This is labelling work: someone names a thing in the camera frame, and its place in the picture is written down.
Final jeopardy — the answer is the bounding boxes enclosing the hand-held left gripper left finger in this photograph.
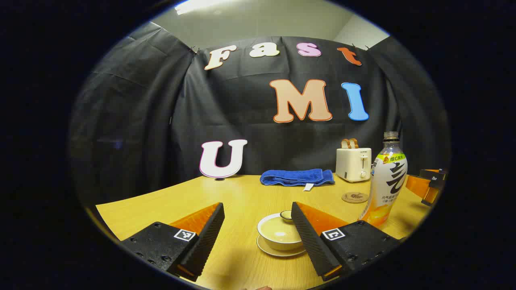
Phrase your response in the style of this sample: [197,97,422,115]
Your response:
[120,202,225,282]

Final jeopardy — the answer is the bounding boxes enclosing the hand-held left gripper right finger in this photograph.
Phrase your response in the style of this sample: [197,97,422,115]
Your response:
[291,201,402,282]

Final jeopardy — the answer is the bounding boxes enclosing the white ceramic teacup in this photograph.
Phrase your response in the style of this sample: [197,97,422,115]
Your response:
[257,217,304,251]

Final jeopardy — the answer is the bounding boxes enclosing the clear water bottle white label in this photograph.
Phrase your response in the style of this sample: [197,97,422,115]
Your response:
[359,131,408,228]

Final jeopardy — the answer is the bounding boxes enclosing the white ceramic teacup lid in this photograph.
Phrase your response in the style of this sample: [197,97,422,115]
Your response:
[260,210,301,243]

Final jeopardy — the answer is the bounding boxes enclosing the round brown coaster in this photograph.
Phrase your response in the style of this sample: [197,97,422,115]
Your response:
[342,192,369,204]

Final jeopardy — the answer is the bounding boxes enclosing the white ceramic saucer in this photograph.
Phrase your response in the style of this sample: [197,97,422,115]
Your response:
[256,234,308,258]

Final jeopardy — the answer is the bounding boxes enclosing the blue folded towel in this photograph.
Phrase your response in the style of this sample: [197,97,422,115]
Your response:
[260,168,335,191]

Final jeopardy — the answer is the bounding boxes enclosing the cream white toaster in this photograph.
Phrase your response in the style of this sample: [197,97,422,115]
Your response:
[336,147,372,183]

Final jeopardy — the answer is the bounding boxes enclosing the black backdrop cloth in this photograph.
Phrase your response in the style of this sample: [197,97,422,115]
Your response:
[69,22,450,206]

